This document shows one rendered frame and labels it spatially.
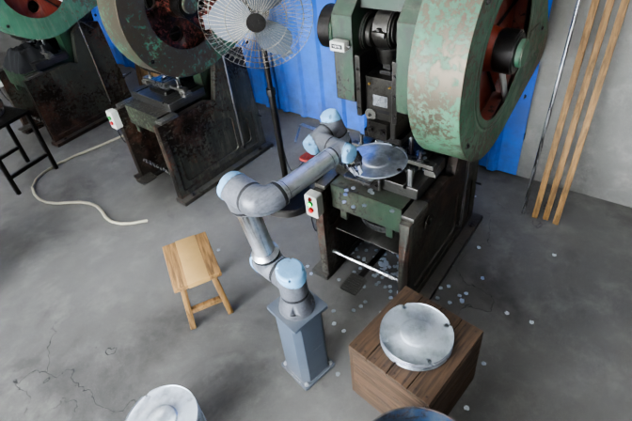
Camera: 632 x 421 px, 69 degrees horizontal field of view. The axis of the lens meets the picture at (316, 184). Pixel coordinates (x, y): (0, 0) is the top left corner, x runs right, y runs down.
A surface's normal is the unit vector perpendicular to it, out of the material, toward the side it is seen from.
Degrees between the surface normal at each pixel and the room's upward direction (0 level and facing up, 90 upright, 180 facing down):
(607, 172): 90
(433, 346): 0
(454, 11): 56
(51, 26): 90
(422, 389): 0
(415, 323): 0
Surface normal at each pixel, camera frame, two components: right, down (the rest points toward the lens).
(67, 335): -0.10, -0.79
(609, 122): -0.59, 0.53
